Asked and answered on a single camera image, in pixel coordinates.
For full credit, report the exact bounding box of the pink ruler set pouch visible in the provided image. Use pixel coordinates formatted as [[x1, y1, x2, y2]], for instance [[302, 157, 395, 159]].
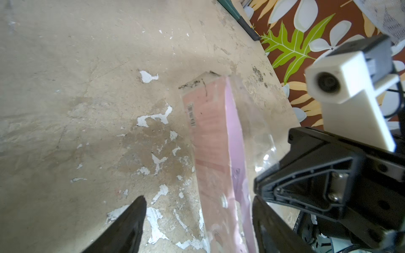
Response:
[[179, 72, 278, 253]]

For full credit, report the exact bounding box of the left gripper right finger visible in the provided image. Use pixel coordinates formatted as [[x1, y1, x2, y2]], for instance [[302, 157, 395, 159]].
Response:
[[252, 196, 313, 253]]

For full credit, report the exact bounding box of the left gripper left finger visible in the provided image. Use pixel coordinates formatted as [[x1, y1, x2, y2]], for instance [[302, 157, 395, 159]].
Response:
[[83, 196, 147, 253]]

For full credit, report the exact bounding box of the white mesh basket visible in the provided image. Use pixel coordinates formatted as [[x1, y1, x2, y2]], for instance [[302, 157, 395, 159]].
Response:
[[354, 0, 405, 44]]

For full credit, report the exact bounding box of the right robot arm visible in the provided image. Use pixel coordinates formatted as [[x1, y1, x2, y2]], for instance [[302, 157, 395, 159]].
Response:
[[253, 127, 405, 253]]

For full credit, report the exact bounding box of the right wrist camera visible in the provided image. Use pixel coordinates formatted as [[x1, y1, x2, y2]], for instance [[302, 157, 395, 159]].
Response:
[[305, 34, 405, 152]]

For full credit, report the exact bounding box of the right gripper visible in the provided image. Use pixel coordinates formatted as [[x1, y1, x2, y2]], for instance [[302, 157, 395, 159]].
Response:
[[254, 128, 405, 250]]

